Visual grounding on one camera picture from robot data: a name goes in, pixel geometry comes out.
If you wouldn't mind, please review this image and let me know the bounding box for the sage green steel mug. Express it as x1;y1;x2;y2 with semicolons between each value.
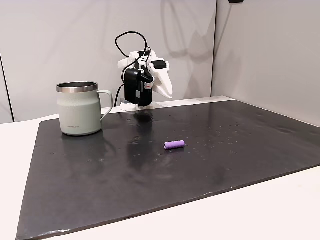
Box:
55;81;114;137

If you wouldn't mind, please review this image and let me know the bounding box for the purple pen grip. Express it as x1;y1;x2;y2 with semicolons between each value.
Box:
163;140;186;151

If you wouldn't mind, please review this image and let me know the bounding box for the black camera box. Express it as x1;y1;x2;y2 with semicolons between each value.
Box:
123;68;143;105

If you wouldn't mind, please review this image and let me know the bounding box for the black power cable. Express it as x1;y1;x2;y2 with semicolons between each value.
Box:
114;83;125;107

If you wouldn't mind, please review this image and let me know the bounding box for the black table mat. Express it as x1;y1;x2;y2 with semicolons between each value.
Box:
15;99;320;240

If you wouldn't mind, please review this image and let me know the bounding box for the black camera cable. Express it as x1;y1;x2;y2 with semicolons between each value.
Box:
115;31;152;70

